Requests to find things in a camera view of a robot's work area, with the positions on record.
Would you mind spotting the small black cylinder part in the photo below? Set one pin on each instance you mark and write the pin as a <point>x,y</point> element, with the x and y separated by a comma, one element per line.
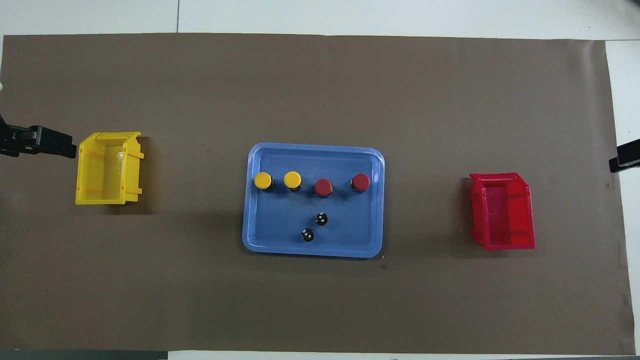
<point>321,219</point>
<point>307,235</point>

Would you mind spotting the red push button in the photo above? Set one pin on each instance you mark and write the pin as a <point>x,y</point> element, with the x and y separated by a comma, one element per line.
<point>360,182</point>
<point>323,187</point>

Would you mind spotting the brown paper table mat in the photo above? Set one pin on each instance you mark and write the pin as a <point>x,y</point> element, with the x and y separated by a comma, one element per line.
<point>200,75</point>

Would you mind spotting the yellow plastic storage bin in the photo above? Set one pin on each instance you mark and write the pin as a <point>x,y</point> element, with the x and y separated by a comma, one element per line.
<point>107,170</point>

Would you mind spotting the yellow push button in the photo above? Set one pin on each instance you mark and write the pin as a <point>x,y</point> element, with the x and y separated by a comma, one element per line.
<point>263,180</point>
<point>292,179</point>

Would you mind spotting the blue plastic tray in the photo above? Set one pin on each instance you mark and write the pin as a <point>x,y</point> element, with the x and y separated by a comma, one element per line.
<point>280,220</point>

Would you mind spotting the red plastic storage bin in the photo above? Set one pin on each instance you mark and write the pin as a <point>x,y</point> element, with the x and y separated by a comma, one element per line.
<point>505,210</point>

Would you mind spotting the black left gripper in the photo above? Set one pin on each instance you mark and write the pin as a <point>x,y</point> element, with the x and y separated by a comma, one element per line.
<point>12,140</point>

